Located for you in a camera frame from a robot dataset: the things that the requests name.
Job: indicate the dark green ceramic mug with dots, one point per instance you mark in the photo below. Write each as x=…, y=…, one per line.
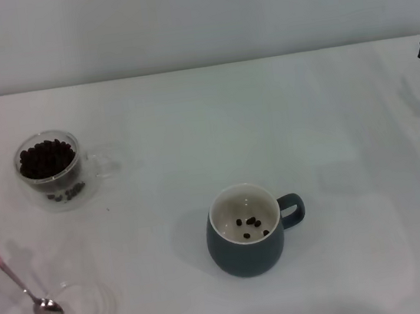
x=242, y=257

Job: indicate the pile of coffee beans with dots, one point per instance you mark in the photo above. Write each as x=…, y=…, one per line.
x=47, y=159

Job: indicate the single coffee bean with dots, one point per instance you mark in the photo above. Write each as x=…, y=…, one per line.
x=250, y=220
x=258, y=223
x=246, y=235
x=238, y=222
x=266, y=232

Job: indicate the clear double-wall glass cup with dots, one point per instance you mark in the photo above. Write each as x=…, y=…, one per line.
x=84, y=169

